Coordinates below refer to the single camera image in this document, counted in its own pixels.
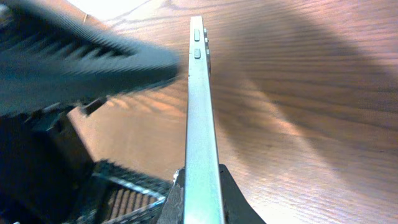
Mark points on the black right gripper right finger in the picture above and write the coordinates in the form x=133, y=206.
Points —
x=237, y=210

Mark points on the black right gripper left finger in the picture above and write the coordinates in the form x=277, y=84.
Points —
x=173, y=207

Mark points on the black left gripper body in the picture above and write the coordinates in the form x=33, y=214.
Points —
x=48, y=176

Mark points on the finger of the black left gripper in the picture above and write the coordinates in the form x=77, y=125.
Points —
x=52, y=54

